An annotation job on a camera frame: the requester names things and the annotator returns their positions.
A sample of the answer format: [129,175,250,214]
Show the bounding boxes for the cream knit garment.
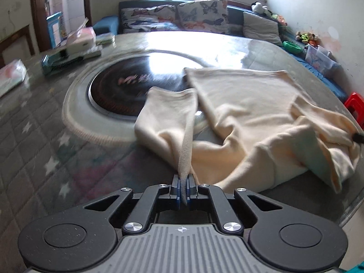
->
[134,68,361,192]

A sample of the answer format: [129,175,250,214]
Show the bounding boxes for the red plastic stool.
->
[344,92,364,128]

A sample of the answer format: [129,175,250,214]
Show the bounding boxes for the clear plastic storage box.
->
[305,44,341,78]

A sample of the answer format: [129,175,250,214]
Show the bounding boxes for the colourful plush toys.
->
[296,31,318,47]

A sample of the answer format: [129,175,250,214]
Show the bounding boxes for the green bowl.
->
[283,41,303,55]

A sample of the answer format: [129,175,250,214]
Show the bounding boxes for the round black induction cooktop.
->
[88,52,202,121]

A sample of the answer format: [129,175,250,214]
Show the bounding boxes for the grey cushion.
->
[243,12,283,47]

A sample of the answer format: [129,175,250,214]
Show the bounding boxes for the panda plush toy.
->
[251,1,273,17]

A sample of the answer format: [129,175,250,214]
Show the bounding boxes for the white power strip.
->
[48,46,102,64]

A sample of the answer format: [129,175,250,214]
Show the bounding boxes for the small green packet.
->
[96,32,115,46]

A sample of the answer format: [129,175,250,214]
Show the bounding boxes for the right butterfly pillow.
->
[177,0,230,35]

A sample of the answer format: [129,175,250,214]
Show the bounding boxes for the butterfly pillow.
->
[177,0,230,35]
[120,4,180,33]

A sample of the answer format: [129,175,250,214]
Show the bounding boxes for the pink tissue box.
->
[65,27,96,54]

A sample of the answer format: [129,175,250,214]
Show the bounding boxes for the soft tissue pack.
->
[0,59,27,97]

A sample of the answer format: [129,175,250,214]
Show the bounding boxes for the blue sofa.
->
[93,0,348,102]

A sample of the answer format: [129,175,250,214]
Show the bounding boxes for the blue children's cabinet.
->
[46,11,67,49]

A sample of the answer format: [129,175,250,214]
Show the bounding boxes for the left butterfly pillow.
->
[120,4,180,33]

